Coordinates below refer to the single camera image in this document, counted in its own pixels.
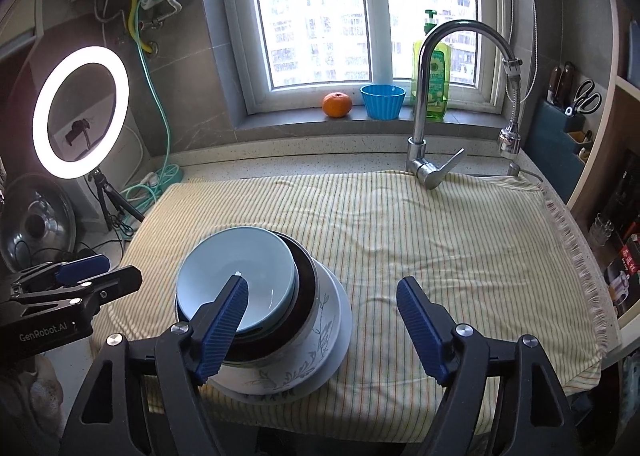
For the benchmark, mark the window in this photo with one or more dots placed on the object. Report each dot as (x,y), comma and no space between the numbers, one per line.
(310,11)

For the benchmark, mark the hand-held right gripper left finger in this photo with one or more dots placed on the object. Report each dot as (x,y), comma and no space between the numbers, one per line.
(225,326)

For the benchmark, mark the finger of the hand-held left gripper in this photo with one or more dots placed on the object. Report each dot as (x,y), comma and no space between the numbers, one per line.
(120,281)
(82,268)

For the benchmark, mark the black tripod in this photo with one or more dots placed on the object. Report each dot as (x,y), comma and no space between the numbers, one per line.
(102,191)

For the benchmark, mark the wooden shelf unit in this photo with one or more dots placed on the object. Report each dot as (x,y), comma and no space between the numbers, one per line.
(606,126)

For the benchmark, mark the scissors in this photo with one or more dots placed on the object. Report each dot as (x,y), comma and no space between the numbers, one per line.
(574,105)

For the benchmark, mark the person's left hand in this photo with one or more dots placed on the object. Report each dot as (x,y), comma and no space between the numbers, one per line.
(46,391)

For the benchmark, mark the chrome faucet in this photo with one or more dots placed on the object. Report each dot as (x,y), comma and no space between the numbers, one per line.
(419,111)

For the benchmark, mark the red box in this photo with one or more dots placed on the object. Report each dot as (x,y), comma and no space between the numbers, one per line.
(625,276)

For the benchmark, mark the chrome faucet sprayer attachment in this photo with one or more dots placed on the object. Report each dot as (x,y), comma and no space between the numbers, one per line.
(507,136)

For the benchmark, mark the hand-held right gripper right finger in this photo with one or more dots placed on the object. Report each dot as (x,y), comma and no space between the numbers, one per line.
(420,331)

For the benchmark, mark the dark knife holder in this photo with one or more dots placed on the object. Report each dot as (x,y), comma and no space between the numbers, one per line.
(550,146)

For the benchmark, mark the white leaf print plate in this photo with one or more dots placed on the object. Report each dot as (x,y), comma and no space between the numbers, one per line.
(300,361)

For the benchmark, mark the yellow striped cloth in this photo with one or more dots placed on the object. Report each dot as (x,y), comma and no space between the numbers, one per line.
(400,236)

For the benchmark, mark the orange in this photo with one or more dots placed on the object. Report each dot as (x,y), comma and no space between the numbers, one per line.
(337,105)

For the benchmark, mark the large steel pot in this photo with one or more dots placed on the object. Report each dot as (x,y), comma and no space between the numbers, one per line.
(45,216)

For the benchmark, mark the clear drinking glass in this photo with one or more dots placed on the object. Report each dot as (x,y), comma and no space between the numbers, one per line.
(600,231)

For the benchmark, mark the blue ribbed cup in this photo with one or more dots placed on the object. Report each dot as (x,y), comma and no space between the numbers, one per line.
(382,103)

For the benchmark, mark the pale blue bowl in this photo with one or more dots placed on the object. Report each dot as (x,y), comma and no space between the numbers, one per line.
(235,256)

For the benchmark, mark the green dish soap bottle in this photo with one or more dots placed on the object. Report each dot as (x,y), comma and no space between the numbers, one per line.
(440,86)

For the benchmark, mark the red steel bowl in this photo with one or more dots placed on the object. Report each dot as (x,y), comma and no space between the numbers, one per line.
(309,301)

